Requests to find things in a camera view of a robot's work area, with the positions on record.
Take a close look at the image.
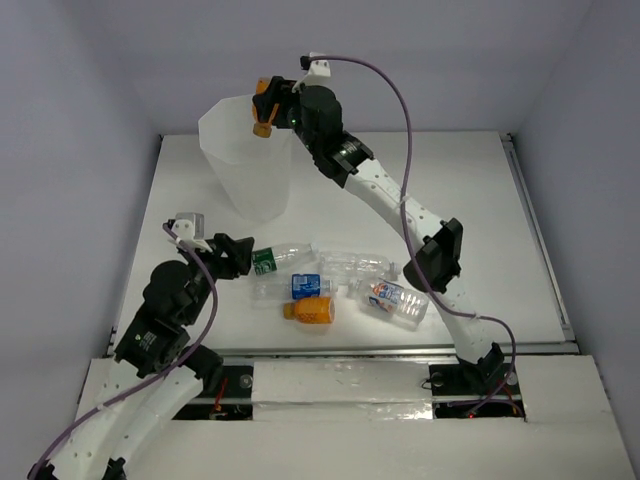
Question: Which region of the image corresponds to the clear bottle orange blue label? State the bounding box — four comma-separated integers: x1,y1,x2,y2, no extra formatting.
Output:
347,277,430,331

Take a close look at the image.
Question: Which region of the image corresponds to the aluminium side rail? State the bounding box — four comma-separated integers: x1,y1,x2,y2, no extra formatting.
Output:
500,133,579,351

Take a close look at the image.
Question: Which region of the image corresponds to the orange bottle with white label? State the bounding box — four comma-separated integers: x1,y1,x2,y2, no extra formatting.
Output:
252,77,279,138

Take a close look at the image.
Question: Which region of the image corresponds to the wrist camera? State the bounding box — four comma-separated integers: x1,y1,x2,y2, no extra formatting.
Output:
300,52,331,85
171,212,205,240

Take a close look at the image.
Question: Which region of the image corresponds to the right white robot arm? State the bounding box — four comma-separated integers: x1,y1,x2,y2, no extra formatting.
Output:
252,76,504,395

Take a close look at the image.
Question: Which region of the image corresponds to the orange textured juice bottle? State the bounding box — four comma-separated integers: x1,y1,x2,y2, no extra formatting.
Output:
283,297,335,325

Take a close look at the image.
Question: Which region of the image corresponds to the clear crushed unlabelled bottle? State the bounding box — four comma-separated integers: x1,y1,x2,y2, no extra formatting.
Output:
319,251,401,283

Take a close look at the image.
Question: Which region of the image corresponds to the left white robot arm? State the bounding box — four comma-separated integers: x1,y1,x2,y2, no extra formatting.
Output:
27,233,254,479

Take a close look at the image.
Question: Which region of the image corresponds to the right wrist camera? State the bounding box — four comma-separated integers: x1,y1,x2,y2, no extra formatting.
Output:
300,52,331,85

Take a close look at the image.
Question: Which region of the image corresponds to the translucent white plastic bin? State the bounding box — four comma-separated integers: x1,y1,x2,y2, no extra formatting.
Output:
198,95,293,222

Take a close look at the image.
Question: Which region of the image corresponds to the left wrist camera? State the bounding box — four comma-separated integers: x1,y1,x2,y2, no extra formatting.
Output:
171,212,205,240

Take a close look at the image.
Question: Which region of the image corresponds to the clear bottle green label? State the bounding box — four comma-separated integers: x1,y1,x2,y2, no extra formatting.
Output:
251,243,318,277

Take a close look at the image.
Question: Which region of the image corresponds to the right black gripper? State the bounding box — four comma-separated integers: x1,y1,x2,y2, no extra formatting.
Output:
251,75,320,155

